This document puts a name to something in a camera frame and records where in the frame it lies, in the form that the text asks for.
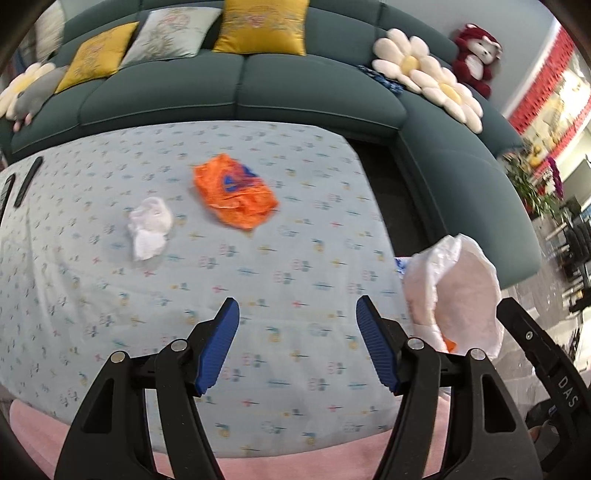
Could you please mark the blue patterned cloth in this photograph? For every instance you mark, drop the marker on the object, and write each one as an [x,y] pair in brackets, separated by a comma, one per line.
[383,81]

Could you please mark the grey plush toy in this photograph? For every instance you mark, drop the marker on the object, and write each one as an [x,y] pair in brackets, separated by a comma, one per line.
[37,94]

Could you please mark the blue white packet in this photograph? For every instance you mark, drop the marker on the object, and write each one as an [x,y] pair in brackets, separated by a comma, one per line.
[400,266]

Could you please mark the red plush monkey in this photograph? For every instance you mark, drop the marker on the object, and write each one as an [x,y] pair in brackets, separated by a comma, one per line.
[473,69]

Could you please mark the white plastic bag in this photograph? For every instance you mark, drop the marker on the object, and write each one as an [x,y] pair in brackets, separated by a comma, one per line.
[466,295]

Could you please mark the light blue floral tablecloth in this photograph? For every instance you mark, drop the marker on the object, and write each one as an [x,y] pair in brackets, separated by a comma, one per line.
[277,277]

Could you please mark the red bordered wall poster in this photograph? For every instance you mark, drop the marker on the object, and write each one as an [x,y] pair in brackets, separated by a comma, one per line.
[558,110]

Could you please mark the black remote control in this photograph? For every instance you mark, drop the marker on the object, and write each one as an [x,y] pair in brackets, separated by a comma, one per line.
[28,180]
[5,196]

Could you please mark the dark green sofa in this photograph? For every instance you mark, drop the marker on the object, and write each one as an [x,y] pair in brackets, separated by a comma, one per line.
[300,92]

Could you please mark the black chair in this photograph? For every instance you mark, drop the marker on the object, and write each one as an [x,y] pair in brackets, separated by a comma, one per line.
[579,249]

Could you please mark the orange plastic bag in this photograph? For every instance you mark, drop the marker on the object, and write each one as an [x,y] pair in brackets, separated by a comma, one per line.
[240,203]

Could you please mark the small orange wrapper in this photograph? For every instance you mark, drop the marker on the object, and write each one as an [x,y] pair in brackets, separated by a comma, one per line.
[449,345]

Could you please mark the yellow embroidered cushion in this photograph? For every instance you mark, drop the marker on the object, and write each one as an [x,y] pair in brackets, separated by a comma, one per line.
[94,57]
[261,27]

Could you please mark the white ribbed pillow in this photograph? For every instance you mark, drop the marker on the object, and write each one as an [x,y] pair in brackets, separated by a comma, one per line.
[51,27]

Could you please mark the white tissue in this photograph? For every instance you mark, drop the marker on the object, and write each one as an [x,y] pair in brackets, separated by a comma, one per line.
[147,226]

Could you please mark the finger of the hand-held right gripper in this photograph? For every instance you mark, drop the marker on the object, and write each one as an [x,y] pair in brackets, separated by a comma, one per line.
[526,334]

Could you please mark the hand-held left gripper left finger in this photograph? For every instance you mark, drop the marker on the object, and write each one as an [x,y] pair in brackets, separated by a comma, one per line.
[217,346]

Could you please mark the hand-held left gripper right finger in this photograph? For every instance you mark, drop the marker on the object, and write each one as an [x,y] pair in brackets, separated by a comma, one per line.
[376,344]

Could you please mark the white daisy cushion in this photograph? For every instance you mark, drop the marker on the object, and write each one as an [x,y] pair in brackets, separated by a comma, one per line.
[401,60]
[23,83]
[455,99]

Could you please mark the potted plant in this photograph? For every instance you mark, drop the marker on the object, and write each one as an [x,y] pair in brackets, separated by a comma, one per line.
[526,184]

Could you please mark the pale embroidered cushion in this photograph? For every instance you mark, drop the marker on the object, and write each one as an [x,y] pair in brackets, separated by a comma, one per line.
[171,37]

